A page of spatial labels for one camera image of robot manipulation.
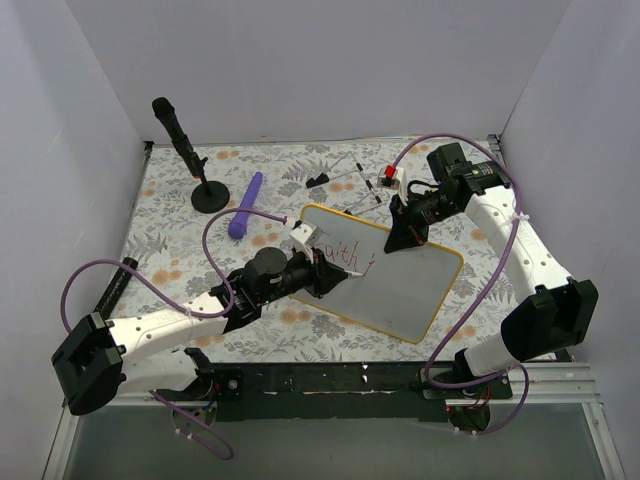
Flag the yellow framed whiteboard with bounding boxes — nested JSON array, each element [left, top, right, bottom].
[[292, 204, 464, 344]]

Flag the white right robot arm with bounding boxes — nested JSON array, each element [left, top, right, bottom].
[[377, 135, 599, 398]]

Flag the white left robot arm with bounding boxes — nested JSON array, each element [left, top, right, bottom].
[[52, 247, 352, 416]]

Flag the black microphone on stand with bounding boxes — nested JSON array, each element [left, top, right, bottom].
[[152, 97, 230, 214]]

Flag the floral table mat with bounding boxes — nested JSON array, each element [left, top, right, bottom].
[[113, 140, 516, 362]]

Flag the black flashlight silver head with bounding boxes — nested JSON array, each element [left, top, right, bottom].
[[95, 268, 132, 320]]

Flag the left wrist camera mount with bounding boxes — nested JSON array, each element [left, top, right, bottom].
[[284, 217, 322, 263]]

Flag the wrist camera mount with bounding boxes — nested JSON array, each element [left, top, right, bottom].
[[377, 165, 408, 202], [284, 217, 322, 263]]

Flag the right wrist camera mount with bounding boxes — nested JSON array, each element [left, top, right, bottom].
[[377, 165, 408, 202]]

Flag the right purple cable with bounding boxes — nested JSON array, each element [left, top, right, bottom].
[[394, 132, 530, 436]]

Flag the wire whiteboard stand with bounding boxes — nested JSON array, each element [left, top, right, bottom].
[[305, 153, 383, 216]]

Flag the aluminium frame rail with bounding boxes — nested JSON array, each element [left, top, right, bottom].
[[39, 133, 626, 480]]

